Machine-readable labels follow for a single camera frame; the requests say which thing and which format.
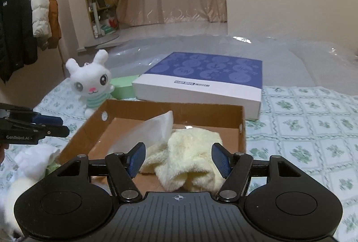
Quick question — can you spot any small green box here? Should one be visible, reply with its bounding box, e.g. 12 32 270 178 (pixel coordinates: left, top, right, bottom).
110 74 140 99

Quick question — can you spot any blue and white flat box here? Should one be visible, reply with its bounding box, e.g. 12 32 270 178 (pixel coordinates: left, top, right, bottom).
131 51 264 121

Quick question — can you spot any orange jacket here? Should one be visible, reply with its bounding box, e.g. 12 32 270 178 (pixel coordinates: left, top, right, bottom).
32 0 62 49

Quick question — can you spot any white fluffy cloth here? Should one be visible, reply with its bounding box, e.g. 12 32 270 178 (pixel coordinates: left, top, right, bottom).
0 175 32 241

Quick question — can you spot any brown cardboard box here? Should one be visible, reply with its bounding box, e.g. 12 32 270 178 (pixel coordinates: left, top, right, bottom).
57 99 247 195

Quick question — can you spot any white quilted cloth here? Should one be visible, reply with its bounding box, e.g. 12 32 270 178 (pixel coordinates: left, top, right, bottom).
14 144 61 179

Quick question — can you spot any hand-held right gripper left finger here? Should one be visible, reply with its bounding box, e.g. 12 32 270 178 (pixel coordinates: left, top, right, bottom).
47 142 146 202

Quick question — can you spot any cream fluffy towel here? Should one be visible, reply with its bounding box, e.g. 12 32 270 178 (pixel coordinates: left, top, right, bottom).
138 128 232 193

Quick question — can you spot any light green cloth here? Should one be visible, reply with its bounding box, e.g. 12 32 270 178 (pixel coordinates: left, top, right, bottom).
45 161 61 176

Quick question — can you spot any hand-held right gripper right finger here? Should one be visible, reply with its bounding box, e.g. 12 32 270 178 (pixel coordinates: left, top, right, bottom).
211 142 308 202

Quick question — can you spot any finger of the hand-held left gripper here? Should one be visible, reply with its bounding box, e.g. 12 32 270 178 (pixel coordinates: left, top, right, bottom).
0 104 62 125
0 118 69 138

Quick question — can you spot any white bunny plush toy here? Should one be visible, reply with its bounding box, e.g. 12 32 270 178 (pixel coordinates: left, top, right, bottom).
65 49 115 118

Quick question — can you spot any white puffer jacket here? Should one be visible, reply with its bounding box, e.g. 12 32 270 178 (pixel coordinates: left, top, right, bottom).
18 0 53 51

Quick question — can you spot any black jacket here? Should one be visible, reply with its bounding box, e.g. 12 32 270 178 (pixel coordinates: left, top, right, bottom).
0 0 38 84

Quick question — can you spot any clear plastic sheet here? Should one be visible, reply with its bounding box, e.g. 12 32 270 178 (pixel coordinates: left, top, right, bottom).
105 34 358 88

